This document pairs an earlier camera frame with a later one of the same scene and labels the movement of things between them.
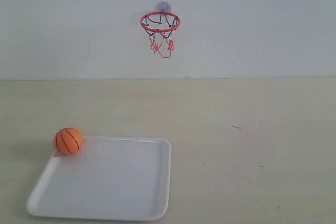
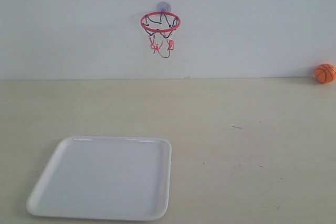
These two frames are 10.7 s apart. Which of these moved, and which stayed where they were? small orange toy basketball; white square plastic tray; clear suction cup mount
Moved: small orange toy basketball
Stayed: white square plastic tray; clear suction cup mount
